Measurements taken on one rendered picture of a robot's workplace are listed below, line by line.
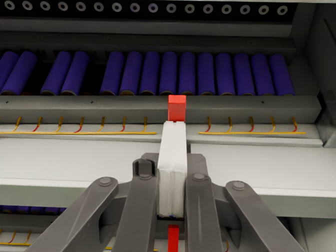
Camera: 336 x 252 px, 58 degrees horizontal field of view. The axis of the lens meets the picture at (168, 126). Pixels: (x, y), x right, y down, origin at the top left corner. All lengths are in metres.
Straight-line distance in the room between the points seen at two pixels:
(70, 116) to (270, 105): 0.19
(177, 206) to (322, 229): 0.24
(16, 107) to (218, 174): 0.20
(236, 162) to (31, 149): 0.19
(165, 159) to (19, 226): 0.34
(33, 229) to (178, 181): 0.34
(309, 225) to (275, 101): 0.17
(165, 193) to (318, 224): 0.26
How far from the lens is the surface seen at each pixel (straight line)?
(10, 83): 0.36
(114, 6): 0.37
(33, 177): 0.30
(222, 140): 0.29
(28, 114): 0.32
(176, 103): 0.20
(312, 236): 0.41
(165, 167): 0.15
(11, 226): 0.47
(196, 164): 0.17
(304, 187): 0.29
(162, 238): 0.44
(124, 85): 0.32
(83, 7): 0.38
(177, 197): 0.16
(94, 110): 0.30
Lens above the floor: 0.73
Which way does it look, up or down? 34 degrees down
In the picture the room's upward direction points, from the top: 1 degrees clockwise
